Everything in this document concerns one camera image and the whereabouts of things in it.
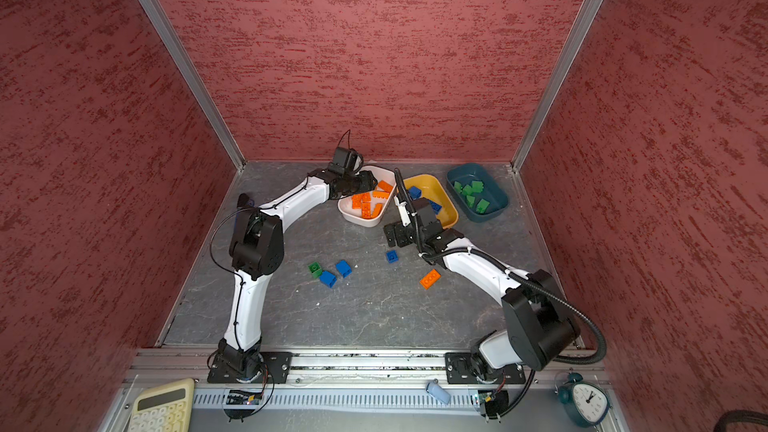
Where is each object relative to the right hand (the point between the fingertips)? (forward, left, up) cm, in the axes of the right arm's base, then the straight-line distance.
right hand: (396, 229), depth 87 cm
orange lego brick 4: (-11, -10, -12) cm, 19 cm away
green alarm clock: (-43, -42, -8) cm, 61 cm away
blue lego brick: (-3, +1, -11) cm, 12 cm away
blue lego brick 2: (-10, +21, -11) cm, 26 cm away
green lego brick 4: (+17, -28, -9) cm, 34 cm away
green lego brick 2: (+24, -32, -9) cm, 41 cm away
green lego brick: (+24, -24, -9) cm, 35 cm away
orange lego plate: (+26, +4, -9) cm, 28 cm away
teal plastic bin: (+21, -31, -11) cm, 39 cm away
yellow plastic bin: (+22, -14, -8) cm, 27 cm away
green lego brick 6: (-8, +25, -8) cm, 27 cm away
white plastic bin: (+29, +3, -6) cm, 29 cm away
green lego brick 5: (+23, -28, -10) cm, 37 cm away
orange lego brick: (+22, +5, -9) cm, 24 cm away
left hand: (+18, +8, -1) cm, 20 cm away
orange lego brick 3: (+14, +7, -10) cm, 18 cm away
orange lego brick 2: (+21, +12, -12) cm, 27 cm away
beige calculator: (-41, +55, -8) cm, 69 cm away
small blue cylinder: (-40, -8, -8) cm, 41 cm away
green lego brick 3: (+14, -31, -9) cm, 36 cm away
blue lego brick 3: (-6, +17, -12) cm, 21 cm away
